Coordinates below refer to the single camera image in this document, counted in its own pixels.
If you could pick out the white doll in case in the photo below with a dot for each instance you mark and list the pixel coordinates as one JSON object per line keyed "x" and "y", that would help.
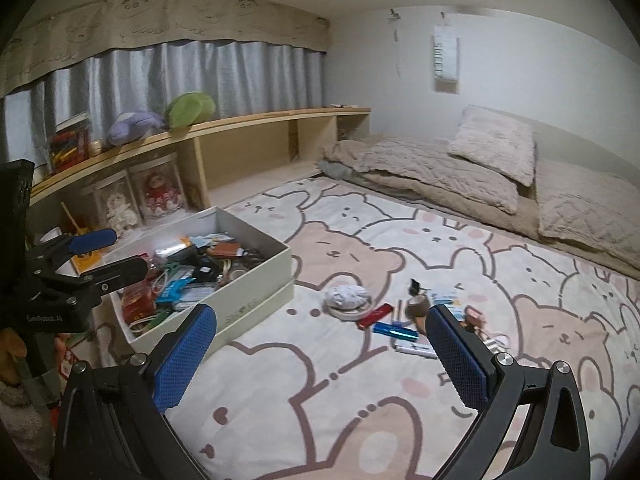
{"x": 112, "y": 204}

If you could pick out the beige pillow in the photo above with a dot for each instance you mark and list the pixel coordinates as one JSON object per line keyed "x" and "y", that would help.
{"x": 497, "y": 142}
{"x": 587, "y": 207}

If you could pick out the blue metallic box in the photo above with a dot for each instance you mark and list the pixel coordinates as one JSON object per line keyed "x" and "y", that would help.
{"x": 395, "y": 331}

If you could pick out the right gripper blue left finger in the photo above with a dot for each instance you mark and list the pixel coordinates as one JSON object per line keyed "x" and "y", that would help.
{"x": 112, "y": 423}

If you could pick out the cartoon animal bed sheet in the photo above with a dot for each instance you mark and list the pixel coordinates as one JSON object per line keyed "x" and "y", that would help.
{"x": 304, "y": 395}

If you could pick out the grey curtain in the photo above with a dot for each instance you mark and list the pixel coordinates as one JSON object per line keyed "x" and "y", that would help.
{"x": 111, "y": 57}

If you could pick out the wooden shelf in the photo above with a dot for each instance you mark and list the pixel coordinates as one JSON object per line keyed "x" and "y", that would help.
{"x": 220, "y": 162}

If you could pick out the beige right pillow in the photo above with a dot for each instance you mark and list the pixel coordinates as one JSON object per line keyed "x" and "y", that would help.
{"x": 587, "y": 207}

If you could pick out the brown tape roll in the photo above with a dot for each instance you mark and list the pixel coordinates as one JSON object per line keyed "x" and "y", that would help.
{"x": 417, "y": 307}

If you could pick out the beige left pillow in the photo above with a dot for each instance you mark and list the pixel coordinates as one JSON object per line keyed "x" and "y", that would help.
{"x": 497, "y": 142}

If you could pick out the white remote control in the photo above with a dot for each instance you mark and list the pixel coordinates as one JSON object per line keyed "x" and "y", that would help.
{"x": 419, "y": 348}

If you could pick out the white shoe box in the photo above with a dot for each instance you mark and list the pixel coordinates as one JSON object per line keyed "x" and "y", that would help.
{"x": 213, "y": 257}

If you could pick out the red doll in case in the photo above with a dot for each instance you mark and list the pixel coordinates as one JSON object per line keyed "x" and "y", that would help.
{"x": 158, "y": 190}

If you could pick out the red metallic lighter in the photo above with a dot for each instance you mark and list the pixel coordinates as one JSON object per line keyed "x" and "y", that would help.
{"x": 374, "y": 316}

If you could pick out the pink clip holder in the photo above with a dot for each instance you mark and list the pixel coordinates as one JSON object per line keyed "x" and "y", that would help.
{"x": 475, "y": 323}

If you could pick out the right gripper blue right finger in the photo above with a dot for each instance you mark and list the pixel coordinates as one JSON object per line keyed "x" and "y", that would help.
{"x": 553, "y": 442}

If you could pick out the green plush toy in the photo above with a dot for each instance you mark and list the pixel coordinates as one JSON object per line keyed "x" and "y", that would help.
{"x": 189, "y": 109}

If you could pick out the person left hand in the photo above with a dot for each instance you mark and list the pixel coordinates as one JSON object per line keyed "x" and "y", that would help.
{"x": 12, "y": 348}

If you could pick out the purple plush toy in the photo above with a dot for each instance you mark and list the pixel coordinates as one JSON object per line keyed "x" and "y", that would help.
{"x": 133, "y": 126}

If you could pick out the white striped box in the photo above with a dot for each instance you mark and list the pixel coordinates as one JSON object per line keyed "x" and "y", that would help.
{"x": 495, "y": 346}

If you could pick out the round cork coaster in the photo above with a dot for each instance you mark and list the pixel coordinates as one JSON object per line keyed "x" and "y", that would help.
{"x": 420, "y": 323}

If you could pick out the hanging wall sign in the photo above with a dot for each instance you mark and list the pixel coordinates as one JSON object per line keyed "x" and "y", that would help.
{"x": 445, "y": 56}

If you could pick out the beige striped small box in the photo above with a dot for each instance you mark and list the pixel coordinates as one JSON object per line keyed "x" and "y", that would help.
{"x": 400, "y": 318}

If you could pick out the blue white sachet packet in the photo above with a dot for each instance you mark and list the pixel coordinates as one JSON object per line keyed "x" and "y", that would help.
{"x": 446, "y": 297}

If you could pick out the beige folded blanket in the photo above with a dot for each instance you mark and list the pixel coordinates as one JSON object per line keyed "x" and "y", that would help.
{"x": 424, "y": 170}

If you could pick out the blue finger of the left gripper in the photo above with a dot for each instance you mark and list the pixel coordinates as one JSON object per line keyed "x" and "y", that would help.
{"x": 92, "y": 241}
{"x": 118, "y": 275}

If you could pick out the white plastic bag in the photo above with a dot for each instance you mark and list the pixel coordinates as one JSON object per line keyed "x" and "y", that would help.
{"x": 349, "y": 295}

